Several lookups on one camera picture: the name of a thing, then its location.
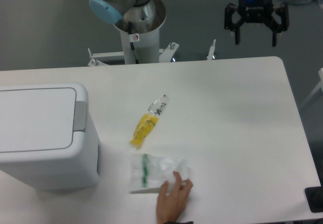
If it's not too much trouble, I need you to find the clear zip bag green stripe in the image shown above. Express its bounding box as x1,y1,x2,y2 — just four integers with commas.
129,153,190,194

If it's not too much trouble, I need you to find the white plastic trash can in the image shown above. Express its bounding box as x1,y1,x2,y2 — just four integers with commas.
1,83,100,190

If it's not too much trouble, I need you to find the white furniture frame right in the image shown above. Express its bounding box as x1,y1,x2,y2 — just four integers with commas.
299,68,322,111

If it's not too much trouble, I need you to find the person's hand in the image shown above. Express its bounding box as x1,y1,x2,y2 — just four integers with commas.
156,171,193,223

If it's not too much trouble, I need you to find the dark sleeve cuff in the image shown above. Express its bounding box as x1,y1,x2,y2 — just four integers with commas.
163,221,194,224

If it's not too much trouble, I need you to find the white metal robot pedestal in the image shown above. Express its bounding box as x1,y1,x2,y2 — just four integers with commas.
87,22,217,67

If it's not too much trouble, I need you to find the black device at table edge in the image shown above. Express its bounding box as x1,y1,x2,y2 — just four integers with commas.
304,186,322,213

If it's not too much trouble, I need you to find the yellow clear plastic wrapper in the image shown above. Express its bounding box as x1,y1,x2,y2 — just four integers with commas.
130,95,169,149

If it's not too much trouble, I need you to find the grey lid push button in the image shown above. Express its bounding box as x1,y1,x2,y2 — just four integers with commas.
73,101,88,132

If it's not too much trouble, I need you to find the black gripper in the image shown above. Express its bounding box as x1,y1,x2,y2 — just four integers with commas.
224,0,289,47

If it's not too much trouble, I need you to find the white trash can lid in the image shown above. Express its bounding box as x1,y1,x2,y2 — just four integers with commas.
1,88,76,152

